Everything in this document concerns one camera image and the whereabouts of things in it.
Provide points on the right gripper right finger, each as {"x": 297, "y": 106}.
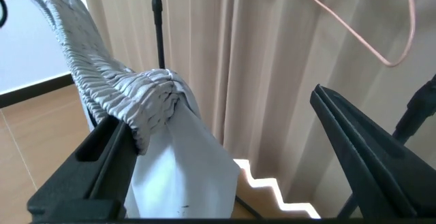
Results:
{"x": 385, "y": 183}

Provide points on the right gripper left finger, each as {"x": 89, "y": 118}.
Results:
{"x": 95, "y": 169}

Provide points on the pale grey shorts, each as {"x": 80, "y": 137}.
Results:
{"x": 184, "y": 169}

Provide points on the black clothes rack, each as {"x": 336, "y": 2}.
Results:
{"x": 157, "y": 13}

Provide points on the pink clothes hanger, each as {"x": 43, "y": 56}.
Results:
{"x": 340, "y": 21}

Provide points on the beige curtain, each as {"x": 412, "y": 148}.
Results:
{"x": 238, "y": 81}

